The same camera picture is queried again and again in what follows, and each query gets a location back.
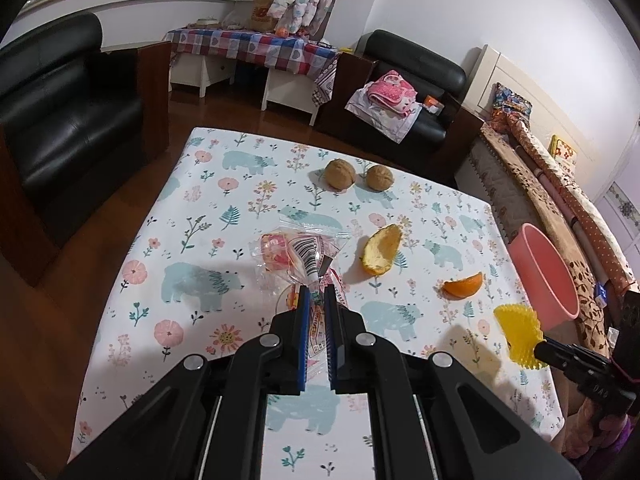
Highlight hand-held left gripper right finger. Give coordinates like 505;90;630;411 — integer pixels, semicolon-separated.
324;284;581;480

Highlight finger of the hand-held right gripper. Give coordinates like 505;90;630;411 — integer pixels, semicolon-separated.
534;337;626;402

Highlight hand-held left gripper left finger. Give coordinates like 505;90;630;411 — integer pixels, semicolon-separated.
60;284;309;480

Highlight red printed clear wrapper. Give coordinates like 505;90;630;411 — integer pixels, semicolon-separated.
287;270;348;386

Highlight yellow foam fruit net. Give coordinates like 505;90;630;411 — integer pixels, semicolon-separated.
493;304;546;372

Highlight zebra striped wrapper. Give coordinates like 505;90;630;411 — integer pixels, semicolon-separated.
290;232;351;286

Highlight pink plastic bucket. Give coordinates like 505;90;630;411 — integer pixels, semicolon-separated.
509;223;581;328

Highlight person's right hand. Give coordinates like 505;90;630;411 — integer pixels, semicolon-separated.
595;410;632;453

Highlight clear pink candy wrapper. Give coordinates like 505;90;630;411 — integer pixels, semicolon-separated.
248;230;301;292

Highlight orange peel piece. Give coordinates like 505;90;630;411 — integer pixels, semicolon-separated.
361;224;403;277

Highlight orange polka dot quilt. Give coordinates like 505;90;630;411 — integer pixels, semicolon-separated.
505;115;640;291

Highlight lilac wardrobe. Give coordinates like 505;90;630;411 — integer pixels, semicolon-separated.
595;180;640;251

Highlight orange wedge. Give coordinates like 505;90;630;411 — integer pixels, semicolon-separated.
442;271;485;301

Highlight floral bear print tablecloth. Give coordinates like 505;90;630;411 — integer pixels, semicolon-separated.
70;127;566;480

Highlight brown floral rolled blanket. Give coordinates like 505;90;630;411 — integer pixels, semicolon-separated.
482;125;616;331

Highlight large walnut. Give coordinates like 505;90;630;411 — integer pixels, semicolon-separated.
324;159;357;191

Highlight small walnut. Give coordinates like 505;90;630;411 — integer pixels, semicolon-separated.
366;165;395;192

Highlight brown quilted mattress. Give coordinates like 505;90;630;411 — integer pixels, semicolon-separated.
455;127;531;246

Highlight pink folded clothes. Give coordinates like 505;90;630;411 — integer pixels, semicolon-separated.
367;72;418;116
345;87;426;143

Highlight white bed headboard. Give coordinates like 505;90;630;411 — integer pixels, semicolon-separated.
460;45;640;201

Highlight white desk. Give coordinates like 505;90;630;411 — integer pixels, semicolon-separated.
169;52;323;127

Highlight colourful patterned pillow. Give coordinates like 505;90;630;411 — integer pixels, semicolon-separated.
490;82;533;121

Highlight checkered tablecloth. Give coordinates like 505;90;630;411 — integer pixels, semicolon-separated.
165;27;338;106

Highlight black leather armchair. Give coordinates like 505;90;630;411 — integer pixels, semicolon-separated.
317;29;483;163

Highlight woven basket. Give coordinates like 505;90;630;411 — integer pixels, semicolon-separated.
248;0;278;28

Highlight black leather sofa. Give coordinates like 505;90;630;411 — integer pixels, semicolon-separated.
0;12;173;291

